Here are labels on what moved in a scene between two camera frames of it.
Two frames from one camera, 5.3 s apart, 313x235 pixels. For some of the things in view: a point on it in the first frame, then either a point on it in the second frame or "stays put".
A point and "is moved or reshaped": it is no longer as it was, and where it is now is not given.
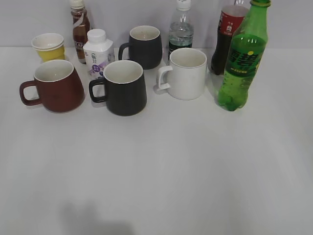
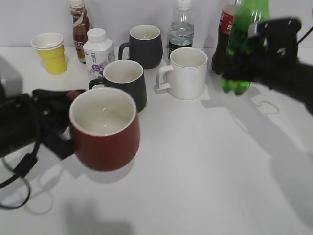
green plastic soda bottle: x=248 y=45 is moved or reshaped
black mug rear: x=145 y=46 stays put
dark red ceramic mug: x=60 y=89 -> x=105 y=128
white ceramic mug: x=188 y=74 stays put
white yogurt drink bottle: x=99 y=52 stays put
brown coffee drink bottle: x=80 y=25 stays put
